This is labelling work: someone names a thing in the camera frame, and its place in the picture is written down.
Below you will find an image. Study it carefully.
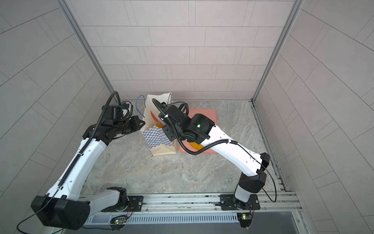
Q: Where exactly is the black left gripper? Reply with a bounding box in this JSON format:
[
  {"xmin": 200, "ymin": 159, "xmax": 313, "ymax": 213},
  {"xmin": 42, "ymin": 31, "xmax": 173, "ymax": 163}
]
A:
[{"xmin": 112, "ymin": 115, "xmax": 147, "ymax": 136}]

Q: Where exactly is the blue checkered paper bag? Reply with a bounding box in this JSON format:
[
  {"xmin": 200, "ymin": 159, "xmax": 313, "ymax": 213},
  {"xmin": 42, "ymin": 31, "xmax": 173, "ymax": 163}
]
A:
[{"xmin": 140, "ymin": 93, "xmax": 178, "ymax": 156}]

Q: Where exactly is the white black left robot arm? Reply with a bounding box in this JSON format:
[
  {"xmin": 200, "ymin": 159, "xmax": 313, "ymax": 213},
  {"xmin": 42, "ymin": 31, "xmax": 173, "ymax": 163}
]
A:
[{"xmin": 31, "ymin": 116, "xmax": 145, "ymax": 230}]

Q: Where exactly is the pink plastic tray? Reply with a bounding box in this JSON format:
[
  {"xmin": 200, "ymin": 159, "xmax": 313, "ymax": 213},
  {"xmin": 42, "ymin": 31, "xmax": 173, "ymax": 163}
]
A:
[{"xmin": 182, "ymin": 109, "xmax": 218, "ymax": 152}]

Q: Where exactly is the left circuit board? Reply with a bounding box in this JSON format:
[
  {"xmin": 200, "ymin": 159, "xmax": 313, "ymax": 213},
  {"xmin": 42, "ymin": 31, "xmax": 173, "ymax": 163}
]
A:
[{"xmin": 110, "ymin": 215, "xmax": 128, "ymax": 225}]

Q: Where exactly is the circuit board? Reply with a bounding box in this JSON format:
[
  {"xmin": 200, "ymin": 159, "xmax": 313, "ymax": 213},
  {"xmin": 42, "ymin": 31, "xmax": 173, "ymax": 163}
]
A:
[
  {"xmin": 237, "ymin": 213, "xmax": 253, "ymax": 228},
  {"xmin": 110, "ymin": 215, "xmax": 128, "ymax": 225}
]

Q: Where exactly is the right circuit board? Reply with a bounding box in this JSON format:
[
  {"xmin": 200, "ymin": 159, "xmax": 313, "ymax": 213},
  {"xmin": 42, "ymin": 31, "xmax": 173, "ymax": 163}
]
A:
[{"xmin": 237, "ymin": 213, "xmax": 253, "ymax": 228}]

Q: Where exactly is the aluminium corner profile left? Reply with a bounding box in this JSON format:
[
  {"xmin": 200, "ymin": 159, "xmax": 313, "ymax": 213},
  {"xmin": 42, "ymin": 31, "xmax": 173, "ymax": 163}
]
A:
[{"xmin": 56, "ymin": 0, "xmax": 114, "ymax": 93}]

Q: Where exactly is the aluminium corner profile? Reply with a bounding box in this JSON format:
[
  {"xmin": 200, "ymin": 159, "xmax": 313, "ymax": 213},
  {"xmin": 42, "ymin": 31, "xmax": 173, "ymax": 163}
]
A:
[
  {"xmin": 252, "ymin": 0, "xmax": 304, "ymax": 103},
  {"xmin": 56, "ymin": 0, "xmax": 114, "ymax": 93}
]

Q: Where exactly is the aluminium corner profile right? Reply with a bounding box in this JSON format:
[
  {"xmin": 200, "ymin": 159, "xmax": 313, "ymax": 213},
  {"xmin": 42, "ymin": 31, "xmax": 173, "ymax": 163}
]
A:
[{"xmin": 252, "ymin": 0, "xmax": 304, "ymax": 103}]

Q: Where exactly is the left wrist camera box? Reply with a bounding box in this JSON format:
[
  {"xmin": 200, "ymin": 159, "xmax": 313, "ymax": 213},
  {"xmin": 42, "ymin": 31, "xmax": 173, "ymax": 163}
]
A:
[{"xmin": 103, "ymin": 105, "xmax": 126, "ymax": 121}]

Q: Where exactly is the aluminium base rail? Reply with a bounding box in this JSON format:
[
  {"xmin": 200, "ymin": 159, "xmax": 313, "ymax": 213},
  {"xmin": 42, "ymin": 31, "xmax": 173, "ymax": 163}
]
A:
[{"xmin": 82, "ymin": 192, "xmax": 307, "ymax": 234}]

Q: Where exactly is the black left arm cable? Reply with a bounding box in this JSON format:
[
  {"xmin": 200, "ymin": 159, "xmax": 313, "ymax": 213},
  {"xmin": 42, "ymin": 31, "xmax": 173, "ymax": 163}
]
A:
[{"xmin": 16, "ymin": 91, "xmax": 134, "ymax": 234}]

